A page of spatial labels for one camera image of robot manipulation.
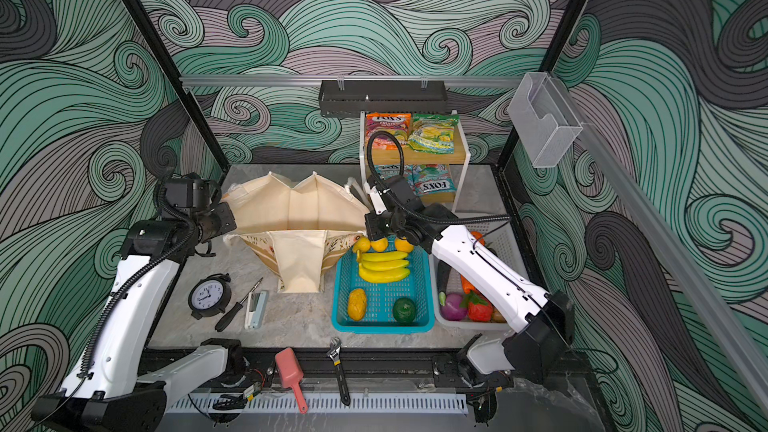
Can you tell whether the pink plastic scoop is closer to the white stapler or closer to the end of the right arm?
the white stapler

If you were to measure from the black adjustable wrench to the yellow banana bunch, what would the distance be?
189 mm

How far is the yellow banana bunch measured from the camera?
0.88 meters

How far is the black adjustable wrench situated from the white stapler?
21 centimetres

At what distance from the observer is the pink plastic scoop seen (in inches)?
28.0

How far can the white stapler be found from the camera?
2.66 ft
